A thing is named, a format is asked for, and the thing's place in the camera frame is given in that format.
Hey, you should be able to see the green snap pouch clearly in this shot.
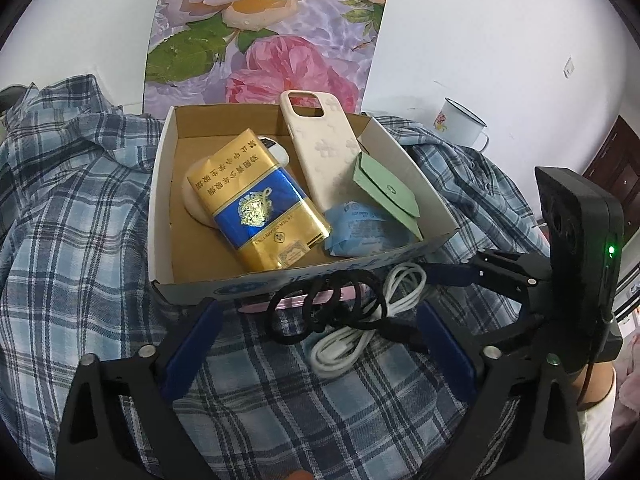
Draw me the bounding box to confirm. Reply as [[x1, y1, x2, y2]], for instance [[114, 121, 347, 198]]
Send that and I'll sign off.
[[352, 152, 425, 241]]

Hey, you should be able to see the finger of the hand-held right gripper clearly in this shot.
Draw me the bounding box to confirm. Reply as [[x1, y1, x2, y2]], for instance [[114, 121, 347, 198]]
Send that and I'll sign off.
[[425, 248, 553, 306], [377, 305, 553, 358]]

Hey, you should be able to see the dark brown door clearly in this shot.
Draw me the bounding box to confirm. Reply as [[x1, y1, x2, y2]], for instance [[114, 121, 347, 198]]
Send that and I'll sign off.
[[582, 115, 640, 201]]

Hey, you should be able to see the blue plaid shirt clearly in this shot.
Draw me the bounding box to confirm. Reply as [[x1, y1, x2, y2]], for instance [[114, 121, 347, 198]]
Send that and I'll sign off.
[[0, 74, 551, 480]]

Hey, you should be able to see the cream floral phone case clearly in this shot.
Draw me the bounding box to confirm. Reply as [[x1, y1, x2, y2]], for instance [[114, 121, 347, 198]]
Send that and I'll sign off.
[[279, 90, 363, 216]]

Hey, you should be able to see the person's right forearm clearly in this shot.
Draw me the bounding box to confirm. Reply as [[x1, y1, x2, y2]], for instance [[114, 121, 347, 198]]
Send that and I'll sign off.
[[575, 360, 617, 467]]

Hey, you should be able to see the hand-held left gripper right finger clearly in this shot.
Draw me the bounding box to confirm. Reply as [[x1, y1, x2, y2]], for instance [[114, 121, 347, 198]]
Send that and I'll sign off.
[[417, 302, 586, 480]]

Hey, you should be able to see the round beige vented pad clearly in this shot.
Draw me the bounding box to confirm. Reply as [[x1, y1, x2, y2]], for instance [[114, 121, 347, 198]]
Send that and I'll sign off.
[[181, 157, 221, 231]]

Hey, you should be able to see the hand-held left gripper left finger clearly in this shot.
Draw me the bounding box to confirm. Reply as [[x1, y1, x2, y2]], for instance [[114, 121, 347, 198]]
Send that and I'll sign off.
[[55, 299, 224, 480]]

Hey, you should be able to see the floral rose picture board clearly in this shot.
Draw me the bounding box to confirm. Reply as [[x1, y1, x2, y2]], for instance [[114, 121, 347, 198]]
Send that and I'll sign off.
[[143, 0, 396, 116]]

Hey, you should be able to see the light blue tissue packet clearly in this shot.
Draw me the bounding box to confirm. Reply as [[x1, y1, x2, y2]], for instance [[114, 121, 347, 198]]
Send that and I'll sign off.
[[324, 201, 421, 259]]

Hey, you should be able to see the bunch of black hair ties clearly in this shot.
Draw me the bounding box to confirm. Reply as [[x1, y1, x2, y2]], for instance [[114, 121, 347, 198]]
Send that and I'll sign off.
[[265, 270, 391, 346]]

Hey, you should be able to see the gold and blue cigarette pack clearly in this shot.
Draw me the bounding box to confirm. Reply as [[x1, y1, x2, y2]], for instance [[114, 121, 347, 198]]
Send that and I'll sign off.
[[185, 129, 332, 271]]

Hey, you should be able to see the white cable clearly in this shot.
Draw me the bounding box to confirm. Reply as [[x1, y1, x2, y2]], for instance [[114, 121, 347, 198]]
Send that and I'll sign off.
[[309, 262, 428, 378]]

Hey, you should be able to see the pink plastic hair clip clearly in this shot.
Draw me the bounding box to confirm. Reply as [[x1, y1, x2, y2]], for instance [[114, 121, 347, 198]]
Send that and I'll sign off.
[[237, 285, 371, 313]]

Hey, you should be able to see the cardboard box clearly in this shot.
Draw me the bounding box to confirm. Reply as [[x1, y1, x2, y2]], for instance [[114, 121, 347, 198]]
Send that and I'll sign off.
[[147, 105, 458, 303]]

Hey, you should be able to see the white enamel mug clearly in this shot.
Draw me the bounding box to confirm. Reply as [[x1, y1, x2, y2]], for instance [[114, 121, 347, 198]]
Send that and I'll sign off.
[[432, 98, 490, 152]]

